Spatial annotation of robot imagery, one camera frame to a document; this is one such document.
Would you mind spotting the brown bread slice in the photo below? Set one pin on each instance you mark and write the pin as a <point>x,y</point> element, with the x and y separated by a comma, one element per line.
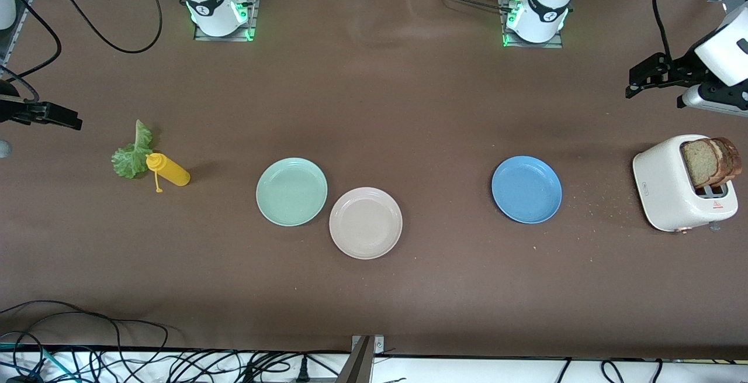
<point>736,164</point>
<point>700,164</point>

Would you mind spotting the light green plate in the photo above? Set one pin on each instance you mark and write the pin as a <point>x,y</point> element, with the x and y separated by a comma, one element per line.
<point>292,192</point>

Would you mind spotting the yellow squeeze bottle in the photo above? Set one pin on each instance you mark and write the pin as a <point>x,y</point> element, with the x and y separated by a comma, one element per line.
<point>172,172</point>

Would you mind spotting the green lettuce leaf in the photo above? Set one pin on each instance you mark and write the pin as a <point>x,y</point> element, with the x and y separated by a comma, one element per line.
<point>131,158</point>

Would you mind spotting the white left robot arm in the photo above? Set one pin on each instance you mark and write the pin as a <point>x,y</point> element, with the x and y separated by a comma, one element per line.
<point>546,9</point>

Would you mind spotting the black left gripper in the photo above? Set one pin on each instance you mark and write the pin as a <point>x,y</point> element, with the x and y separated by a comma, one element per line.
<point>682,68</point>

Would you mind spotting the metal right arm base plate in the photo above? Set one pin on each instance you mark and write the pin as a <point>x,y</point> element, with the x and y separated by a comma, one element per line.
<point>204,36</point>

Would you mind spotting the blue plate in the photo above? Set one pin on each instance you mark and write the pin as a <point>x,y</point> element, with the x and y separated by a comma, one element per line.
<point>526,190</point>

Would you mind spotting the metal camera mount bar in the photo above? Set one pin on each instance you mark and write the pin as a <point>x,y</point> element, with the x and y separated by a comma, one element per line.
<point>365,354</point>

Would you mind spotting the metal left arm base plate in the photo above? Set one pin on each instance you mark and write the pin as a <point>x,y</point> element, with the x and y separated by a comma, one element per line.
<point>555,45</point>

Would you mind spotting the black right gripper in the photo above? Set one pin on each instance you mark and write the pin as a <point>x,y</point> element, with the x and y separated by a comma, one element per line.
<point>8,108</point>

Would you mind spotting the beige plate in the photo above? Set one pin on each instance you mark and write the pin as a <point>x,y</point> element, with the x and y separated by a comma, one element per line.
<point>366,223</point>

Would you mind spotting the white toaster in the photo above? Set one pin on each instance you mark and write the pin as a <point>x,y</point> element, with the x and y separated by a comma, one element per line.
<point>663,187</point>

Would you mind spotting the black power plug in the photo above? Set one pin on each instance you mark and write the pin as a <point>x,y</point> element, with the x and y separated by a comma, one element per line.
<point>302,371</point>

